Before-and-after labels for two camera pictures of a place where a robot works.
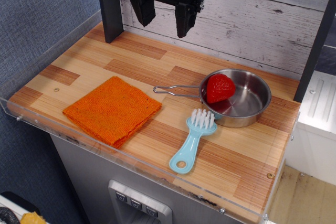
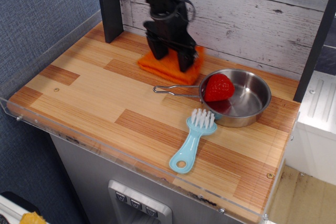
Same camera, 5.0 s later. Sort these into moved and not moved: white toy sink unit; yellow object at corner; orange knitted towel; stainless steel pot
Moved: orange knitted towel
Not moved: white toy sink unit; yellow object at corner; stainless steel pot
